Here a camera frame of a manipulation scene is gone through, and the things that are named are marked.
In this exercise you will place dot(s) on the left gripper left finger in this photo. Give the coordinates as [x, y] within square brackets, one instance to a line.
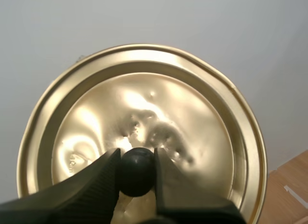
[91, 190]

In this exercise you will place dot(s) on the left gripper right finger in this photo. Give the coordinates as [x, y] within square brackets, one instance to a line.
[178, 197]

